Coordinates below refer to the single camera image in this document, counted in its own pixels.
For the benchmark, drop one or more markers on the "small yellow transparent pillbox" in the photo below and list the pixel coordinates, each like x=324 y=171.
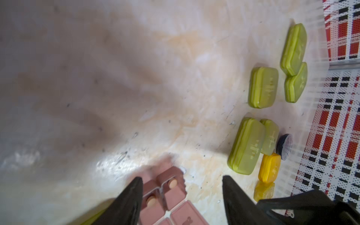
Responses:
x=264 y=191

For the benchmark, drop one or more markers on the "round blue pillbox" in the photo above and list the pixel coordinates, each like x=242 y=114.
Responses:
x=284 y=146

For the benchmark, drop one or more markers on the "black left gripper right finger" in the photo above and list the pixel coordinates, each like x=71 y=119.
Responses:
x=239 y=208

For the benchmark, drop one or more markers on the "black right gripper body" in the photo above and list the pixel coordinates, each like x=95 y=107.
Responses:
x=309 y=208

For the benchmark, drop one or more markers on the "open green pillbox front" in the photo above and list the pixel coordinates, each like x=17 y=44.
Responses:
x=92 y=219

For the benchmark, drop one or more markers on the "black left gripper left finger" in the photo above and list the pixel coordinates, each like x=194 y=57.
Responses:
x=125 y=210

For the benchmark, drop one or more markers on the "green pillbox white tray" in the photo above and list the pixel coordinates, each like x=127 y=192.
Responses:
x=295 y=85

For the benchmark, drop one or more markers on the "green pillbox with cross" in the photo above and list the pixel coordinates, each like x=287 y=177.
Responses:
x=263 y=87

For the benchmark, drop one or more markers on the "white square pillbox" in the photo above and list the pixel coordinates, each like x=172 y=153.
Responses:
x=271 y=136

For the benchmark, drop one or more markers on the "small brown pillbox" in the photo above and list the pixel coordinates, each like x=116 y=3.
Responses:
x=164 y=201

